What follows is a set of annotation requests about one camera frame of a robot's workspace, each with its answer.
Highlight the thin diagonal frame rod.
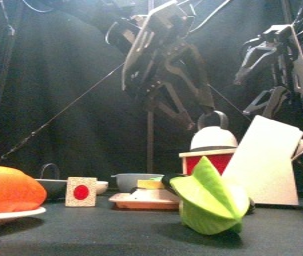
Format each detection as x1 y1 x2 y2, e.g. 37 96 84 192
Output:
0 62 125 166
207 83 252 123

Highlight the red and white cup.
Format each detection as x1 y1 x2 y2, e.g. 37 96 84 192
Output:
188 110 239 152

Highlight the grey toy pot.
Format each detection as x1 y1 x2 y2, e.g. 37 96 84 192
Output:
109 172 165 193

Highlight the white slanted knife block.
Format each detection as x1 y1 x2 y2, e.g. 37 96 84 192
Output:
220 114 303 206

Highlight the dark grey bowl wire handle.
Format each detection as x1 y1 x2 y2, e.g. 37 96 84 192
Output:
33 162 69 202

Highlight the pink rectangular tray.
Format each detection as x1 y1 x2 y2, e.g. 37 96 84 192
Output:
107 191 181 211

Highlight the small white bowl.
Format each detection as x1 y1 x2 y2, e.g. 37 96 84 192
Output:
95 180 111 196

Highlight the green toy star fruit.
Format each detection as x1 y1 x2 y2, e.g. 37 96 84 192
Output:
168 155 251 236

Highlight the white plate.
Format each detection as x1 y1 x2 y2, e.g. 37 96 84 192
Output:
0 206 48 230

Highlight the orange toy fruit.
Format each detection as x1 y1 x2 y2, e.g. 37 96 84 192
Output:
0 164 48 215

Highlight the yellow green toy food piece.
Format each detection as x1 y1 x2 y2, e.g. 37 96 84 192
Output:
136 177 167 191

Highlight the red box with wooden rim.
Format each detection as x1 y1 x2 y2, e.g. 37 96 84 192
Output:
177 148 237 177

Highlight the cube with red dot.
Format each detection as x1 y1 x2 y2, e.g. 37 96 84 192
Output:
64 176 99 208

